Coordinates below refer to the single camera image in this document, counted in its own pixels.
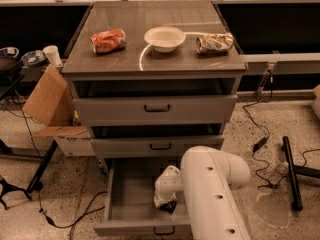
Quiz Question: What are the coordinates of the grey drawer cabinet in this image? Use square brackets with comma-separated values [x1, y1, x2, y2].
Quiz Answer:
[61, 0, 248, 172]

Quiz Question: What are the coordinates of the black chair base leg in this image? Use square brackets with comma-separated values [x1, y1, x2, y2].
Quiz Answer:
[282, 136, 320, 211]

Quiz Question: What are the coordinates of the black stand leg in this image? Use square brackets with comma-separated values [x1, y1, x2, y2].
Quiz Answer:
[27, 141, 58, 193]

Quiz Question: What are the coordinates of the black power cable left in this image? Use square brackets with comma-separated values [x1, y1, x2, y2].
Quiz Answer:
[13, 97, 108, 240]

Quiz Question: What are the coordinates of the grey top drawer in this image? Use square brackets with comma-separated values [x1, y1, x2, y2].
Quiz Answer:
[73, 95, 237, 126]

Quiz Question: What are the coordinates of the dark tray with bowl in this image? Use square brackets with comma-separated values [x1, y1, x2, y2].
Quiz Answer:
[0, 47, 23, 76]

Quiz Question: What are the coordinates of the brown cardboard box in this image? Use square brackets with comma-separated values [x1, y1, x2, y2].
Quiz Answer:
[23, 65, 95, 156]

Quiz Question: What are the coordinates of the blue bowl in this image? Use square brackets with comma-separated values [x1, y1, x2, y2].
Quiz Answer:
[22, 50, 47, 67]

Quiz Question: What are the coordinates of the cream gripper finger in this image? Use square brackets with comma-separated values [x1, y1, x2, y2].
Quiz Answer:
[153, 192, 177, 209]

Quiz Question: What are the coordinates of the white paper bowl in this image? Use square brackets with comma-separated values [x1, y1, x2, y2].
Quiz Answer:
[144, 26, 186, 53]

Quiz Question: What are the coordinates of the crushed gold soda can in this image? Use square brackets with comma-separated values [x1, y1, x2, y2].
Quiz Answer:
[196, 32, 234, 54]

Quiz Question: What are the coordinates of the clear plastic bottle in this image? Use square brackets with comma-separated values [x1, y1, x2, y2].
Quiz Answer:
[269, 161, 289, 185]

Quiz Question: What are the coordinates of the black rxbar chocolate bar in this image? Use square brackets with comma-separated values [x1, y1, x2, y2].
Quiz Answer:
[160, 200, 177, 214]

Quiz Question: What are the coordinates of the grey middle drawer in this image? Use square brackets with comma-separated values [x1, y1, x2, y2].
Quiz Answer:
[92, 135, 224, 158]

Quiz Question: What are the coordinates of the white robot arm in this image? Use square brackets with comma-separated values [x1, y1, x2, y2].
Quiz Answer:
[154, 146, 251, 240]

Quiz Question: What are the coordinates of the crushed orange soda can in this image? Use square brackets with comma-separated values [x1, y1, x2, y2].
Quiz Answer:
[90, 28, 127, 54]

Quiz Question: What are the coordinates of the black power adapter cable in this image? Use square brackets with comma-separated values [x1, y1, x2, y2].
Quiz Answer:
[241, 68, 278, 190]

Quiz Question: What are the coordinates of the white paper cup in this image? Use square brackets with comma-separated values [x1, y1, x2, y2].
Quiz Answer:
[43, 45, 63, 68]

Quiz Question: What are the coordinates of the grey open bottom drawer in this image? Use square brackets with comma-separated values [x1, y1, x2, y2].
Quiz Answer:
[94, 157, 192, 236]

